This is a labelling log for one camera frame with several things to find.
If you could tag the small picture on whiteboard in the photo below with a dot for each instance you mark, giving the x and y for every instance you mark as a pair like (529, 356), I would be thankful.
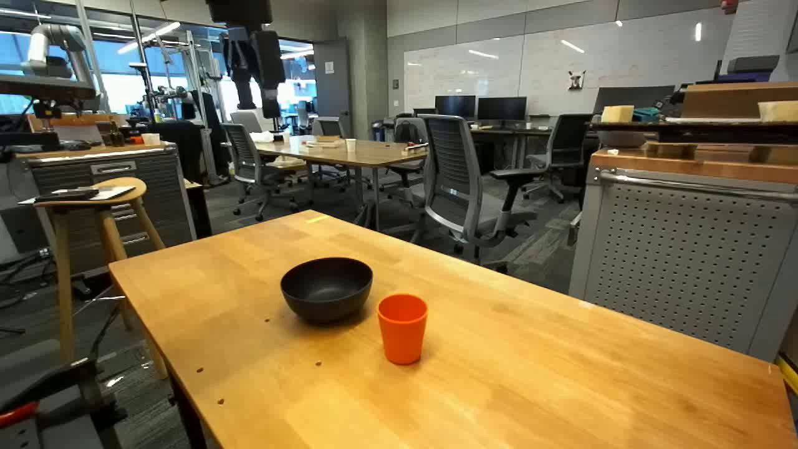
(576, 82)

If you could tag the wooden meeting table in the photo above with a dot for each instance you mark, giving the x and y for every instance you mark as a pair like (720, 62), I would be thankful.
(349, 153)

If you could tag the grey cabinet with wooden top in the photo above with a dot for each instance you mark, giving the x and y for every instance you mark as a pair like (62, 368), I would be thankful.
(101, 201)

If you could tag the wall whiteboard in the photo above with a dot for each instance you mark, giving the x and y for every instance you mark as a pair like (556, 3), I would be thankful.
(539, 72)

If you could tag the grey perforated metal cart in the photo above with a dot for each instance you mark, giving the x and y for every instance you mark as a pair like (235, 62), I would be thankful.
(682, 259)

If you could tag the black bowl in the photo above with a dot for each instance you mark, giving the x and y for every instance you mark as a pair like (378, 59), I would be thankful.
(326, 287)

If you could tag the black office chair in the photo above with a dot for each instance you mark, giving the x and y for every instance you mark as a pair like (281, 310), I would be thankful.
(567, 145)

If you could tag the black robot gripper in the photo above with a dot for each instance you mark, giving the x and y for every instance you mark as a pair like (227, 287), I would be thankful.
(240, 12)

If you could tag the dark office chair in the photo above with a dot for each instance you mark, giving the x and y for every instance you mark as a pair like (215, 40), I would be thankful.
(407, 141)

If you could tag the small tan block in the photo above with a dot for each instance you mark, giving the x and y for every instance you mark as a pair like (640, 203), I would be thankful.
(617, 113)

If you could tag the grey mesh office chair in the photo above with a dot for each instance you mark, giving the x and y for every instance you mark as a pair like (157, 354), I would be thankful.
(451, 179)

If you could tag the dark tablet on stool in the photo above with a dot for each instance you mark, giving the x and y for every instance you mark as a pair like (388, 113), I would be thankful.
(76, 194)

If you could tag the orange plastic cup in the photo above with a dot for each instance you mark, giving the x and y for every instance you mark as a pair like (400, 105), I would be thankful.
(403, 331)

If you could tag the wooden box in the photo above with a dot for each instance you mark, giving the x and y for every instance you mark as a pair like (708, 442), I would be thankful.
(736, 99)

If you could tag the grey door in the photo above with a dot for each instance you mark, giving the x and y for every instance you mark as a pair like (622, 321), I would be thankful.
(333, 79)

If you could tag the black computer monitor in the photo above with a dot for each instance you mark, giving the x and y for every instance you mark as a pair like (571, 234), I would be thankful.
(501, 108)
(455, 105)

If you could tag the wooden round stool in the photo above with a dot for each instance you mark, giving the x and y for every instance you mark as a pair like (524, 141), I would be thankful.
(84, 225)

